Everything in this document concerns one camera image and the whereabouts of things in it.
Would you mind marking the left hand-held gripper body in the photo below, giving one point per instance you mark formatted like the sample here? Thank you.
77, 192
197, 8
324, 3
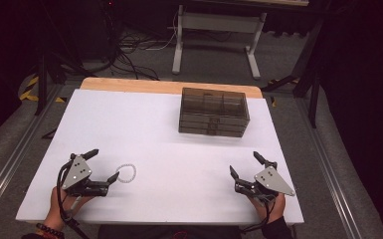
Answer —
77, 172

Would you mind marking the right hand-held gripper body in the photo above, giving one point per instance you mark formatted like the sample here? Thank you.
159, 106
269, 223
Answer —
273, 181

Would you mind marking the clear plastic drawer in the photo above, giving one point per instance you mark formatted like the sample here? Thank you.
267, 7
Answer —
195, 130

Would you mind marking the clear brown drawer box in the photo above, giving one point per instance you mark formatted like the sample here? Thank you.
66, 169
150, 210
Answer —
212, 103

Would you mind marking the person's right hand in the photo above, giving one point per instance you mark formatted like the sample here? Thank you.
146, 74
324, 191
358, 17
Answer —
275, 209

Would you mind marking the person's left hand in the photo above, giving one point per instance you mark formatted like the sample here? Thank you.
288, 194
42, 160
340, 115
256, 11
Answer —
54, 209

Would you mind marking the white table board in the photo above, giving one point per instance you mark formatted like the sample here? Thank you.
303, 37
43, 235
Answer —
165, 199

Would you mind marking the dark bead wristband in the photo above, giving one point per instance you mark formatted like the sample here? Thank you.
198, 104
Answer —
50, 230

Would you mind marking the person's dark lap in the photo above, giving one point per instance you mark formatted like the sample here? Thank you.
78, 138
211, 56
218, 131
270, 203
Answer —
195, 233

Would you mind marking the wooden table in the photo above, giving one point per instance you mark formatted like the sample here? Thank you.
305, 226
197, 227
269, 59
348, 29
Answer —
129, 85

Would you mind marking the black metal stand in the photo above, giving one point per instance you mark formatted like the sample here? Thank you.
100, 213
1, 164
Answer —
41, 86
313, 99

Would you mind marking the grey floor rail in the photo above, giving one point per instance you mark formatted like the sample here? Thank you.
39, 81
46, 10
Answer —
328, 172
10, 166

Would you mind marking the white metal table frame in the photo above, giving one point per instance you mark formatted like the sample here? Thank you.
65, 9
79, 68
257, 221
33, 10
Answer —
219, 23

